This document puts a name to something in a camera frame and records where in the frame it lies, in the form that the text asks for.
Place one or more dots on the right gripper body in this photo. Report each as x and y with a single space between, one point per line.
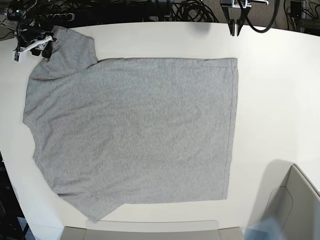
26 33

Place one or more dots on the grey T-shirt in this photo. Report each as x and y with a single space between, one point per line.
130 131

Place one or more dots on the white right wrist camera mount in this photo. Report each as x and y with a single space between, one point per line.
39 45

